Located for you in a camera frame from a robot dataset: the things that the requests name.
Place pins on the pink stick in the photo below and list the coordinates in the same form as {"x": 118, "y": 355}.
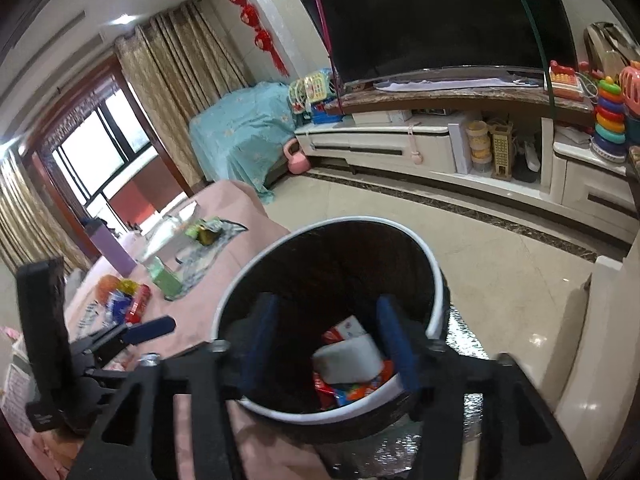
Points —
{"x": 327, "y": 50}

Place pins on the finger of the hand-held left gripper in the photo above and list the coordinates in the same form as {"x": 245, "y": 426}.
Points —
{"x": 152, "y": 329}

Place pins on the white packet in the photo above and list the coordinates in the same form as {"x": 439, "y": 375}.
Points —
{"x": 350, "y": 360}

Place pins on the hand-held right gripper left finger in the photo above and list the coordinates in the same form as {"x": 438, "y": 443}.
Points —
{"x": 261, "y": 340}

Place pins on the black television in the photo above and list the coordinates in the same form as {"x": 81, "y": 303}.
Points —
{"x": 425, "y": 15}

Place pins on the yellow snack wrapper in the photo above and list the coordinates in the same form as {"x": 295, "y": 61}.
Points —
{"x": 127, "y": 287}

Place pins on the pink toy basket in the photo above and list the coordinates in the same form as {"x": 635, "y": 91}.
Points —
{"x": 631, "y": 87}

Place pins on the black trash bin white rim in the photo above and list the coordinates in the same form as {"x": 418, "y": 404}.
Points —
{"x": 280, "y": 270}

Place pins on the beige patterned curtain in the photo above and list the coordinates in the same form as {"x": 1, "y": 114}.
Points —
{"x": 30, "y": 220}
{"x": 175, "y": 70}

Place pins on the pink plaid tablecloth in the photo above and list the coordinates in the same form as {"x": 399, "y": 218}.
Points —
{"x": 240, "y": 220}

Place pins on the red orange snack wrapper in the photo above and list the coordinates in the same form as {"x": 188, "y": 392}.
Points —
{"x": 350, "y": 392}

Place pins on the sofa with light blue cover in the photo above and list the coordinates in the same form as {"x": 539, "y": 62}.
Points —
{"x": 240, "y": 130}

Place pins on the blue wrapper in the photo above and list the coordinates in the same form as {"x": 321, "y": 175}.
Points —
{"x": 119, "y": 306}

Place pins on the stack of yellow containers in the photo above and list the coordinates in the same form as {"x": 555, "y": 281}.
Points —
{"x": 479, "y": 147}

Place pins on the purple cup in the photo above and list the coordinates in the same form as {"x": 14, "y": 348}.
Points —
{"x": 107, "y": 247}

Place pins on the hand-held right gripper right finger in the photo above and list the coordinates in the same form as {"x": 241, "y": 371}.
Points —
{"x": 395, "y": 345}

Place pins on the colourful activity toy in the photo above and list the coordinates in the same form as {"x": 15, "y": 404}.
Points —
{"x": 315, "y": 95}

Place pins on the green hoop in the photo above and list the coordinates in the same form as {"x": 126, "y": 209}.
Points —
{"x": 538, "y": 45}

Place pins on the stack of green books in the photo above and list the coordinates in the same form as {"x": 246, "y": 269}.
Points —
{"x": 167, "y": 280}

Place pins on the pink kettlebell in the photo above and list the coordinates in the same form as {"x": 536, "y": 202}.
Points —
{"x": 296, "y": 160}

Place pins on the green snack wrapper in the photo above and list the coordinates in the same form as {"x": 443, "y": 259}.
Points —
{"x": 202, "y": 232}

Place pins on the red and white wrapper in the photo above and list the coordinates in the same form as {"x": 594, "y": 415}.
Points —
{"x": 345, "y": 330}

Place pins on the window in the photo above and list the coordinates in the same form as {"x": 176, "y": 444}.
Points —
{"x": 100, "y": 150}

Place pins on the white television cabinet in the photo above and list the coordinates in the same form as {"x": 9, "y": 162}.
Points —
{"x": 380, "y": 145}

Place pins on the white furniture edge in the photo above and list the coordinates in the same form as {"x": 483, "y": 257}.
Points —
{"x": 595, "y": 340}

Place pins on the white box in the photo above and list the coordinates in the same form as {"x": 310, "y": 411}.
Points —
{"x": 460, "y": 150}

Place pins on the silver foil mat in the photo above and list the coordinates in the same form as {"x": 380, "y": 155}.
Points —
{"x": 465, "y": 330}

